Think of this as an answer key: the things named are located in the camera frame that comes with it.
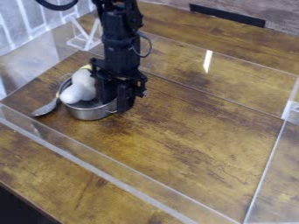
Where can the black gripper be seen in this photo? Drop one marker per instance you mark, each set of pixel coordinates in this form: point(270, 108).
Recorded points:
point(119, 65)

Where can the small steel pot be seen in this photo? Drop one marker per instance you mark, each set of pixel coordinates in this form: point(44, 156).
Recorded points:
point(92, 110)

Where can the green handled metal spoon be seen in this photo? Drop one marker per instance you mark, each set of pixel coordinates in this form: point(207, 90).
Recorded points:
point(46, 109)

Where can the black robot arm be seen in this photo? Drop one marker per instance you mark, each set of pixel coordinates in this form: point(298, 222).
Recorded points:
point(120, 82)

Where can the white red toy mushroom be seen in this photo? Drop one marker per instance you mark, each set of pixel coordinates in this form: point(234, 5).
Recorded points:
point(82, 89)

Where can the black bar on table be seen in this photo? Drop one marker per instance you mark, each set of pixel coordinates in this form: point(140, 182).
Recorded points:
point(247, 20)

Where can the clear acrylic enclosure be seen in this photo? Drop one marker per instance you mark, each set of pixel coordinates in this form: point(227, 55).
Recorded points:
point(203, 154)

